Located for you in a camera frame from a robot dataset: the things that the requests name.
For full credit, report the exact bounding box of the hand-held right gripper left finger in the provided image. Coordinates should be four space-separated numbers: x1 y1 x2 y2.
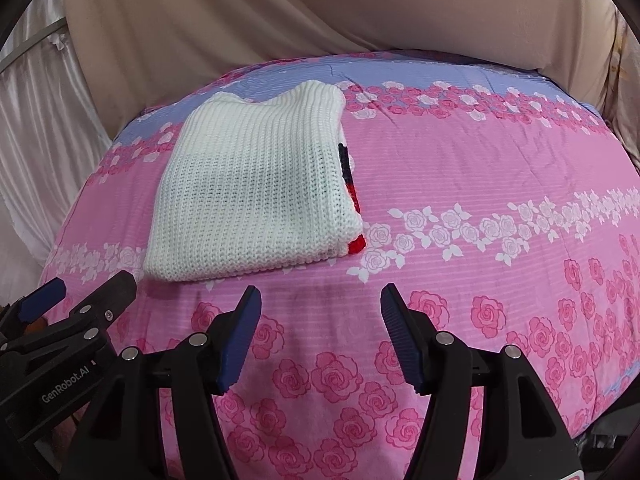
72 285 263 480

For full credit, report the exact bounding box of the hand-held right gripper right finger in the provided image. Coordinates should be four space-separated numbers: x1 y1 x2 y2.
380 283 583 480

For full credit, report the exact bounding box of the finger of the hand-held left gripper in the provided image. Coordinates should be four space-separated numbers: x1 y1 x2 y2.
0 277 68 351
30 270 139 353

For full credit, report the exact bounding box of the white knit sweater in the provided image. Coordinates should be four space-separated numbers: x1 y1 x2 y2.
143 80 368 282

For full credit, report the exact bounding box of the white curtain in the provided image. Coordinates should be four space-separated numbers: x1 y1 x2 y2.
0 0 113 261

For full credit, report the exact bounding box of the pink floral bedsheet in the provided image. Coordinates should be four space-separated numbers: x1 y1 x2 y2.
37 50 640 480

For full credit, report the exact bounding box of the dark grey object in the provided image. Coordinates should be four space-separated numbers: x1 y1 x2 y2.
575 400 640 480

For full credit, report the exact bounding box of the beige cloth backdrop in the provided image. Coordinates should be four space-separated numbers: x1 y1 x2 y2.
60 0 640 161

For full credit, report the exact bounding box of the grey metal rail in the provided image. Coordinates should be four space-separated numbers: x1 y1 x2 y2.
0 16 68 73

